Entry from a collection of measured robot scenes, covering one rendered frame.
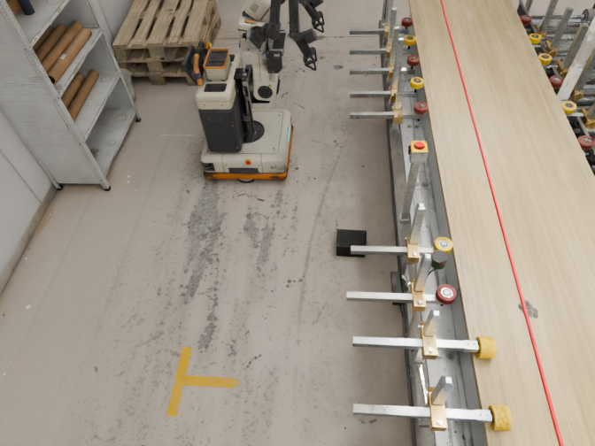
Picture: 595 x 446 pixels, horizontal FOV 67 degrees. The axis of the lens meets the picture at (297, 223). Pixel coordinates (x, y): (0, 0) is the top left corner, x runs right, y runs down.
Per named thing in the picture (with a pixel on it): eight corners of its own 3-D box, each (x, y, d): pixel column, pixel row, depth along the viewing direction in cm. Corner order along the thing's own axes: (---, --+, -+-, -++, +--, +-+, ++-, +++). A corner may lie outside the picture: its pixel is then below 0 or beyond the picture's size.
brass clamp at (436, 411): (428, 430, 153) (430, 426, 149) (423, 390, 161) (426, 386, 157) (446, 431, 152) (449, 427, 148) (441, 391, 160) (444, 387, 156)
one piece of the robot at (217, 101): (211, 165, 347) (183, 70, 282) (222, 119, 381) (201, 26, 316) (253, 165, 345) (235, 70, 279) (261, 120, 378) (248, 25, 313)
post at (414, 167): (399, 223, 236) (412, 161, 201) (398, 215, 239) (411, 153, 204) (408, 223, 236) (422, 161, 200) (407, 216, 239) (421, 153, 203)
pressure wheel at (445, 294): (433, 312, 193) (438, 300, 184) (431, 296, 198) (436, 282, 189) (452, 313, 192) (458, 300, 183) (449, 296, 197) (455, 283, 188)
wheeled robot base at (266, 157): (204, 181, 356) (197, 158, 336) (218, 129, 395) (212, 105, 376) (288, 182, 350) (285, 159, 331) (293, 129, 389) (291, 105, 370)
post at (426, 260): (406, 316, 210) (423, 259, 173) (405, 309, 212) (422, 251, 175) (413, 316, 210) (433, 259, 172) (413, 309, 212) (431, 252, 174)
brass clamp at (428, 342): (421, 359, 168) (422, 354, 164) (417, 326, 176) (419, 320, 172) (437, 360, 167) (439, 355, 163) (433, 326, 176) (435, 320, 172)
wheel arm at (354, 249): (351, 255, 211) (351, 250, 208) (351, 249, 213) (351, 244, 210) (444, 257, 207) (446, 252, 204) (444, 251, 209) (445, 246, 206)
